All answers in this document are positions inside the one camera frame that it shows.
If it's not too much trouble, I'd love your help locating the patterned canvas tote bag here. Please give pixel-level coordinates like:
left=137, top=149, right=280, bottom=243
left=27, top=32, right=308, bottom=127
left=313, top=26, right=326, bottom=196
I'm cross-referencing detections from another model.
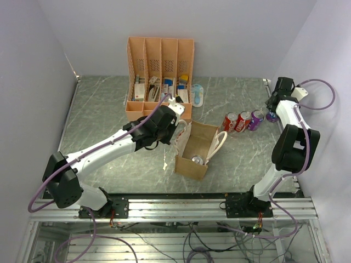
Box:
left=174, top=121, right=228, bottom=181

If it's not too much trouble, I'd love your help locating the purple Fanta can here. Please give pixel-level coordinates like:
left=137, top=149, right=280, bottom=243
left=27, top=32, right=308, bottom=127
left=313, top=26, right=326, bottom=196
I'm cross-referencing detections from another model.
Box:
left=266, top=111, right=279, bottom=123
left=191, top=155, right=205, bottom=165
left=247, top=110, right=264, bottom=131

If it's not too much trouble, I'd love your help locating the small white card box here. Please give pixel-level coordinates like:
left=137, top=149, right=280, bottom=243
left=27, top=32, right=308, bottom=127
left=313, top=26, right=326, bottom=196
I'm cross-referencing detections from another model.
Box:
left=177, top=89, right=189, bottom=103

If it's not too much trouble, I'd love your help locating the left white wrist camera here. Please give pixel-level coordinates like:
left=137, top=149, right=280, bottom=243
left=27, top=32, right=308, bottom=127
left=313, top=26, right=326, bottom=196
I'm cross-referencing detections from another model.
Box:
left=168, top=98, right=185, bottom=118

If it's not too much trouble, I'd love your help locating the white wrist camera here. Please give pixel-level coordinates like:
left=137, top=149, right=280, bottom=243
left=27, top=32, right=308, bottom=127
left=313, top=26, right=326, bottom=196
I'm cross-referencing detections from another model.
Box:
left=291, top=87, right=308, bottom=102
left=168, top=98, right=185, bottom=118

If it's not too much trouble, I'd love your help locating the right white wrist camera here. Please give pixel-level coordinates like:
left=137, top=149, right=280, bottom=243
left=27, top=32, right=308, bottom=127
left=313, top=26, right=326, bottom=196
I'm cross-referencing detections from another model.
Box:
left=291, top=87, right=308, bottom=102

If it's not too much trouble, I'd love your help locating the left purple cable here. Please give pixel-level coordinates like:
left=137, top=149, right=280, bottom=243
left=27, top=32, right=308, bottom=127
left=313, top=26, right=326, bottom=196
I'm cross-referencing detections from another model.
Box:
left=27, top=93, right=173, bottom=214

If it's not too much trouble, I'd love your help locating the red cola can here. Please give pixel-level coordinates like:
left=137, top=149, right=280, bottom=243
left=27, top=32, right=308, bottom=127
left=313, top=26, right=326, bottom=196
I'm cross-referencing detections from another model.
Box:
left=221, top=112, right=238, bottom=133
left=234, top=111, right=252, bottom=133

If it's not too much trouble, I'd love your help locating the peach plastic file organizer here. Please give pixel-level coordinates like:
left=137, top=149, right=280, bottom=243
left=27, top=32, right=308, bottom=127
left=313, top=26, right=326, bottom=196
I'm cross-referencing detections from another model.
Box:
left=126, top=37, right=195, bottom=122

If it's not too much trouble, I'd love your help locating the blue packaged razor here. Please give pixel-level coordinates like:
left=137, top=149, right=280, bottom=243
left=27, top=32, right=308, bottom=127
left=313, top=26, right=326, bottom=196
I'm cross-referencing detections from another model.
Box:
left=191, top=84, right=204, bottom=107

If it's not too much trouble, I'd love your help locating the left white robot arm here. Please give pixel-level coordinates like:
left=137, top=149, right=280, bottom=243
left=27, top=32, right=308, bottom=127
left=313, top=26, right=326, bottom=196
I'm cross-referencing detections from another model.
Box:
left=43, top=103, right=184, bottom=218

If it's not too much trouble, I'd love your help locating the aluminium mounting rail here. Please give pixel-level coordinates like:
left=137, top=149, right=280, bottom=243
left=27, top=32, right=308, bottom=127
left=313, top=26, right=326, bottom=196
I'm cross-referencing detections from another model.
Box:
left=29, top=198, right=318, bottom=222

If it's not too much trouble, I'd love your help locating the white stationery box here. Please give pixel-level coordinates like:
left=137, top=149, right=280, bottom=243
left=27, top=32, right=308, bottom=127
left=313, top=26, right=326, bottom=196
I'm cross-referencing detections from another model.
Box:
left=134, top=83, right=145, bottom=101

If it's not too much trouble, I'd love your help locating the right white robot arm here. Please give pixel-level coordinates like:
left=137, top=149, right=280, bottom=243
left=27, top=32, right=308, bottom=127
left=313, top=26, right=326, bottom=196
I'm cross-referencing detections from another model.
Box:
left=241, top=77, right=320, bottom=217

